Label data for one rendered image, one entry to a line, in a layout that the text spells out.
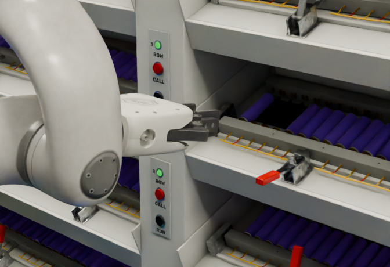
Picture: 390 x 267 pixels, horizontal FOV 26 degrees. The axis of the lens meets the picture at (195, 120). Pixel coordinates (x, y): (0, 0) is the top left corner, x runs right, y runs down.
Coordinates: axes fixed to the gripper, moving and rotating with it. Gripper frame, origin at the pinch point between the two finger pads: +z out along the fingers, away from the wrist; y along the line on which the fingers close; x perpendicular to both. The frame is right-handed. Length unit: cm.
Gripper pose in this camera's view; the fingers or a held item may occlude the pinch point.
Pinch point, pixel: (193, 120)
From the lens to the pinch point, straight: 100.6
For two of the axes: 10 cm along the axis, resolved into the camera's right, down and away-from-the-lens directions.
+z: 6.7, -0.7, 7.4
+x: -1.1, 9.7, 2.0
